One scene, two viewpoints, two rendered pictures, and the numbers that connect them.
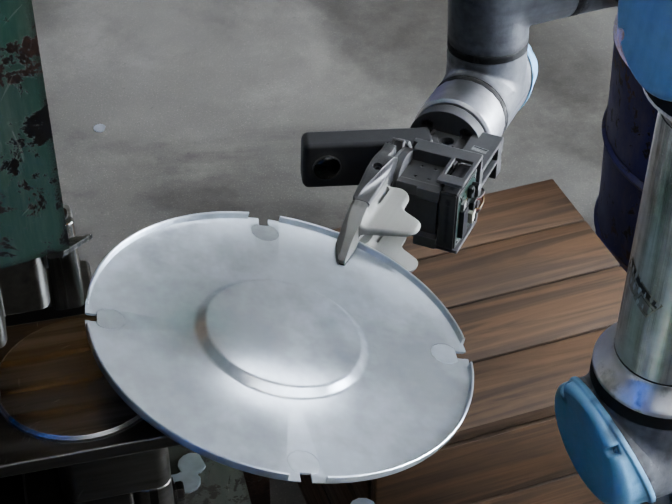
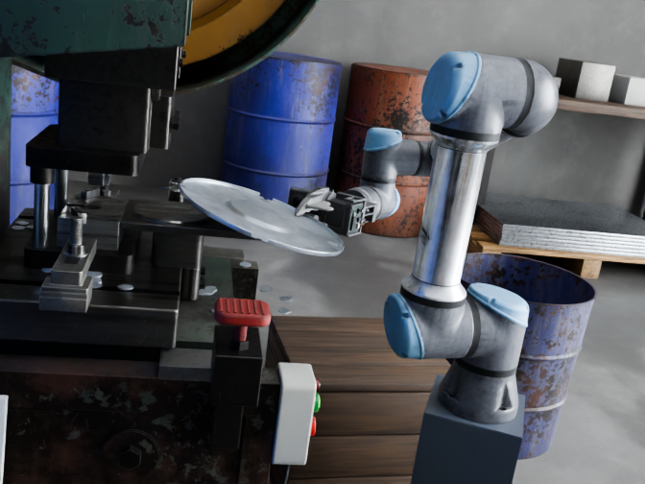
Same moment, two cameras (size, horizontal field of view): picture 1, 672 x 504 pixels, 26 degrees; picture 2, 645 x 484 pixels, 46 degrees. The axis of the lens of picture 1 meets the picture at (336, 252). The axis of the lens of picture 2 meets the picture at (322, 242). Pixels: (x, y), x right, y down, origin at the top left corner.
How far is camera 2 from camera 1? 0.61 m
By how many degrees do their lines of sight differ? 24
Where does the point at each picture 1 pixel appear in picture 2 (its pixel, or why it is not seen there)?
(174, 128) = not seen: hidden behind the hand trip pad
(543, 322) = (394, 359)
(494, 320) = (370, 354)
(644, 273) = (425, 223)
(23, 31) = not seen: outside the picture
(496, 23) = (381, 163)
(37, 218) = (175, 28)
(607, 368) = (407, 280)
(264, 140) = not seen: hidden behind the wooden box
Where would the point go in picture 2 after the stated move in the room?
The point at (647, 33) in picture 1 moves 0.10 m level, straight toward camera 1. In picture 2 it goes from (430, 97) to (417, 101)
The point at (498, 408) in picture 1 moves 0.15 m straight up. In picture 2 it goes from (365, 380) to (374, 319)
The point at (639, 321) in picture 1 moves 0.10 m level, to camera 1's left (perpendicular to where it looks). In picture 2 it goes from (421, 250) to (364, 240)
